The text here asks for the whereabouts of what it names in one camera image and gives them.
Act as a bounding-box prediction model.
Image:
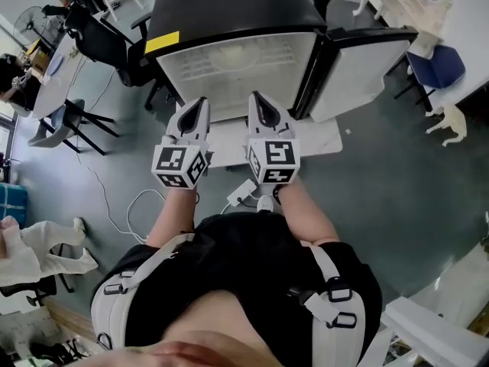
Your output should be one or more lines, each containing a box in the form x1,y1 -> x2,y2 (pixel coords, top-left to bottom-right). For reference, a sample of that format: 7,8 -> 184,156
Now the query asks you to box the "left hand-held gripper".
151,96 -> 211,190

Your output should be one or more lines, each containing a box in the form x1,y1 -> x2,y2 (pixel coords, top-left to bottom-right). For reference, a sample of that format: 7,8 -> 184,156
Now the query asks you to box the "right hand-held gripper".
244,91 -> 301,186

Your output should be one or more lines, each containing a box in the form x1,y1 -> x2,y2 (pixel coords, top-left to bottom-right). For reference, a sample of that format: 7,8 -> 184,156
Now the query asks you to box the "black mini fridge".
143,0 -> 419,124

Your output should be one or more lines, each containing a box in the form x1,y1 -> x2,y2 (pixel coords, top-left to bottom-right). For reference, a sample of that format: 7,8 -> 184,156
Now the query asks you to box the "person's left forearm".
146,187 -> 198,248

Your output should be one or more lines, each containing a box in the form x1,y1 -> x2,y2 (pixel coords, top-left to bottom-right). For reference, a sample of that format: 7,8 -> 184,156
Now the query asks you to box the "person's right forearm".
276,177 -> 341,244

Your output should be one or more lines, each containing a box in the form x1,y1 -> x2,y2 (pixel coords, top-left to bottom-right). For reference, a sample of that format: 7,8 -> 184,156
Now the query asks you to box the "white power strip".
226,178 -> 257,207

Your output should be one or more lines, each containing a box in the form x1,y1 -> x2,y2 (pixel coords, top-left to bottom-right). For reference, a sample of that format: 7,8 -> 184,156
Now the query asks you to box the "person's white shoe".
256,194 -> 276,214

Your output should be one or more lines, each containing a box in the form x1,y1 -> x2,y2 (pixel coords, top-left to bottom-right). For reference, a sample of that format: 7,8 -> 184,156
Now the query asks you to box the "black office chair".
63,2 -> 161,111

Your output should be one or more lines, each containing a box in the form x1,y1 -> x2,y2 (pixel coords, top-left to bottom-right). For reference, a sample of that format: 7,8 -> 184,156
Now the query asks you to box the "grey chair with black legs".
27,98 -> 120,157

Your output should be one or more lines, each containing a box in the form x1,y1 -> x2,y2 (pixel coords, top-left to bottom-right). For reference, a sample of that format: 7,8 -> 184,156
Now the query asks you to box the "grey long table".
31,32 -> 89,119

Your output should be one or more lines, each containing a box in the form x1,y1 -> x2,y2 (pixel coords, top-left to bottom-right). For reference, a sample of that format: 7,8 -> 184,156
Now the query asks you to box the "person's black shirt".
99,211 -> 384,359

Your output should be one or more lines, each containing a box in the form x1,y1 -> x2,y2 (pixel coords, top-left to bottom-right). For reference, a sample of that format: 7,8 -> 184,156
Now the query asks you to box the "blue chair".
393,44 -> 467,112

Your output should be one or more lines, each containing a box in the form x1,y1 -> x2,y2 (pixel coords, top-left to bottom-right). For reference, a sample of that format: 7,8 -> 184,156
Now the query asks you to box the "black standing fan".
12,5 -> 66,49

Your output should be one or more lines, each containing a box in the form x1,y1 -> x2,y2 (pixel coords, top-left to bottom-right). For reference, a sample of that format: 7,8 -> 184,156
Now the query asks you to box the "white dog figure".
425,102 -> 469,148

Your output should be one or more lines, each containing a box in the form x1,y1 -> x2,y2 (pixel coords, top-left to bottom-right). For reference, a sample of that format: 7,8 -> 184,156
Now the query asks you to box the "blue box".
0,183 -> 28,229

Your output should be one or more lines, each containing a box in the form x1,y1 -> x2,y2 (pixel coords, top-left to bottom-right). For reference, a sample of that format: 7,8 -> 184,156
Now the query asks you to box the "white cloth on chair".
0,216 -> 99,288

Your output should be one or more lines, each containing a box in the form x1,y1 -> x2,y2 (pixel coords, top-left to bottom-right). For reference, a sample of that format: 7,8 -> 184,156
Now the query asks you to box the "white table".
372,0 -> 489,109

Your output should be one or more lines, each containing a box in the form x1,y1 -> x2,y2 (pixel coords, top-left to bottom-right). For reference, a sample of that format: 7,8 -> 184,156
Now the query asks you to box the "white shelf unit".
381,295 -> 489,367

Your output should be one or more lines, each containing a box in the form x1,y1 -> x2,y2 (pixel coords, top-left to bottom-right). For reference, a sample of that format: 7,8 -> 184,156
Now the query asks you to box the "white cable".
76,153 -> 230,244

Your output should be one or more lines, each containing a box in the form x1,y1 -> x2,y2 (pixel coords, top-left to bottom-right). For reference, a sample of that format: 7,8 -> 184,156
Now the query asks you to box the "white strap harness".
90,232 -> 383,367

